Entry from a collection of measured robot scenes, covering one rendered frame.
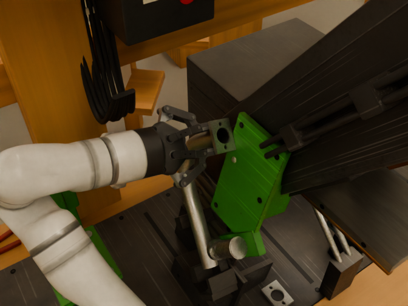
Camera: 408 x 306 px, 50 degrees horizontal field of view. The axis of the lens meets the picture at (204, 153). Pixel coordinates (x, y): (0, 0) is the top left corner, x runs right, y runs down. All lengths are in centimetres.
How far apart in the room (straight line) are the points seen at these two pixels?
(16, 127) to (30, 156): 228
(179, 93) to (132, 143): 226
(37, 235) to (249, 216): 34
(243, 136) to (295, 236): 38
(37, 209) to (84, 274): 11
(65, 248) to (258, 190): 31
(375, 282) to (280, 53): 51
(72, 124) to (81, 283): 41
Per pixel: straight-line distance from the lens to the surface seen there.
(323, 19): 384
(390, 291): 100
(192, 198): 83
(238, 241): 76
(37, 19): 78
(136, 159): 62
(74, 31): 81
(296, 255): 99
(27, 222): 61
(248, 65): 88
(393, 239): 78
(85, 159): 60
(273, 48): 94
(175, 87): 294
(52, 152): 59
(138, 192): 112
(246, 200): 74
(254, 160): 70
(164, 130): 68
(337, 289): 93
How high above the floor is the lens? 172
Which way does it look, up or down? 44 degrees down
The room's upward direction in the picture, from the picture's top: straight up
